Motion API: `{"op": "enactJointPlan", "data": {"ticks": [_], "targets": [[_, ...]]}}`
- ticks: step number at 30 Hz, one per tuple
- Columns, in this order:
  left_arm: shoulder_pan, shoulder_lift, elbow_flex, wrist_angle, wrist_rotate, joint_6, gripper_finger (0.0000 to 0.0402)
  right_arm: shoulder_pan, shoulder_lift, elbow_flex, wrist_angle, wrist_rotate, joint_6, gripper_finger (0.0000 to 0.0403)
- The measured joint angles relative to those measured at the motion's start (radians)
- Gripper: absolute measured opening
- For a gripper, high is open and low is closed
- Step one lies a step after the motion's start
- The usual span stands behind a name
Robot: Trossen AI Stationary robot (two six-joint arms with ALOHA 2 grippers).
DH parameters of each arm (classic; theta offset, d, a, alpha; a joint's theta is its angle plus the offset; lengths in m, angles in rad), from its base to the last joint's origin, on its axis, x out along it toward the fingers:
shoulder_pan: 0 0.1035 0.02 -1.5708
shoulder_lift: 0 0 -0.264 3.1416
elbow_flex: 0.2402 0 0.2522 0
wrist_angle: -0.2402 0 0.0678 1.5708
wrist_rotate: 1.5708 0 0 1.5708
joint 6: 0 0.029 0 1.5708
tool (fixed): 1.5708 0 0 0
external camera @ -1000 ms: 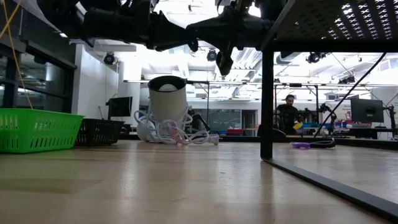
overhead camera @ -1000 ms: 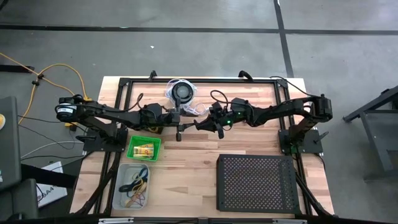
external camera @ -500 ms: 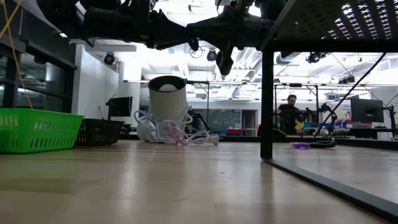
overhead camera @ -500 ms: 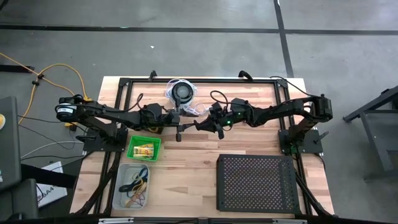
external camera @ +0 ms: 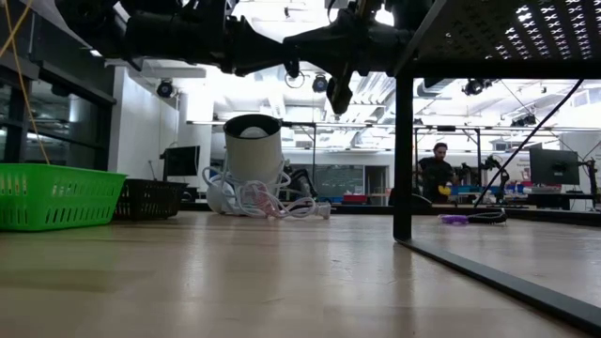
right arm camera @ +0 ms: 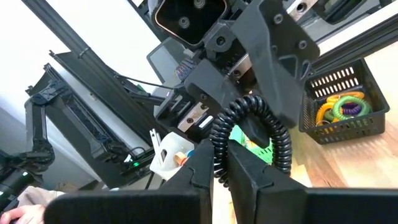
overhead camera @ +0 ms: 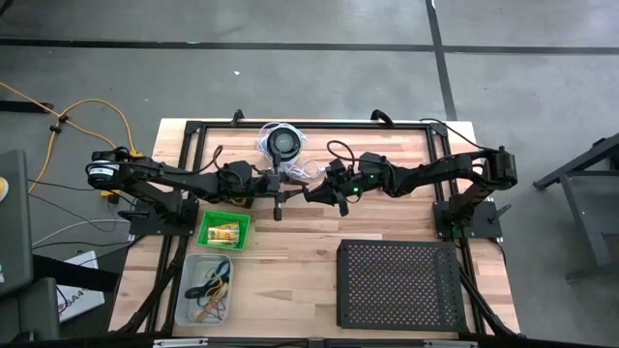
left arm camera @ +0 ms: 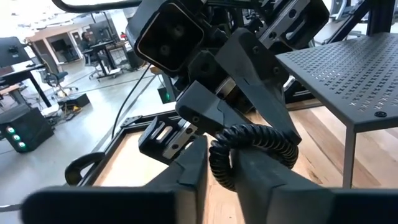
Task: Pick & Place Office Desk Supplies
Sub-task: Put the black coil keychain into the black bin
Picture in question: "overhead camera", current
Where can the black plastic basket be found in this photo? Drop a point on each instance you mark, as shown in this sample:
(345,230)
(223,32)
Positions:
(244,203)

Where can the red rubber band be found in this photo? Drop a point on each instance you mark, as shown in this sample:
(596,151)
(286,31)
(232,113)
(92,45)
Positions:
(223,309)

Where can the green plastic basket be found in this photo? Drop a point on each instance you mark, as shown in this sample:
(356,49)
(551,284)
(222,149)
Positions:
(203,241)

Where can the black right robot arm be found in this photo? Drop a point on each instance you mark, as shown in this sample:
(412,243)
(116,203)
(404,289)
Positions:
(435,171)

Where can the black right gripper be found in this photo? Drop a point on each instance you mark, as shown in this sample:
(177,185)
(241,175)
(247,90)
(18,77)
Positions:
(345,181)

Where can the white plastic bin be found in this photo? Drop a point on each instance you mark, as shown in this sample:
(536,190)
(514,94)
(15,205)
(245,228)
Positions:
(191,270)

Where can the tan rubber band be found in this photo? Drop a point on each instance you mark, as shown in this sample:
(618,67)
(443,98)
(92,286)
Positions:
(200,314)

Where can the black rubber band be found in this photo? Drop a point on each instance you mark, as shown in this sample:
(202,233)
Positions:
(193,291)

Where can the blue rubber band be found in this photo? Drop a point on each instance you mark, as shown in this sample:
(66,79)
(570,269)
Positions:
(220,280)

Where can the black perforated metal shelf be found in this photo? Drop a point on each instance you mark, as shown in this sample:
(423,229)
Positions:
(345,290)

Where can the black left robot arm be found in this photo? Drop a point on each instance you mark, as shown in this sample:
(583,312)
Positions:
(169,179)

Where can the black metal stand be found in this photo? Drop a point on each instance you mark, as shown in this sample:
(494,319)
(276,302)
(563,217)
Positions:
(590,217)

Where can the white labelled box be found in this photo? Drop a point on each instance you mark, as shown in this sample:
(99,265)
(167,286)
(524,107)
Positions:
(79,304)

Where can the yellow crayon pack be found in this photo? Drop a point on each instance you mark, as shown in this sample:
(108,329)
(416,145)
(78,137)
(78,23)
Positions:
(222,234)
(227,226)
(227,243)

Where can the yellow rubber band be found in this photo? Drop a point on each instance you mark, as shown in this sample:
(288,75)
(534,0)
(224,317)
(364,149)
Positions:
(213,290)

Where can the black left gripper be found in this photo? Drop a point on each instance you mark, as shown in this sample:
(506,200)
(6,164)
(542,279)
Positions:
(246,181)

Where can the grey equipment case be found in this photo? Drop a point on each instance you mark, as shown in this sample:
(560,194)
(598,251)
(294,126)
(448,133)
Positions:
(14,217)

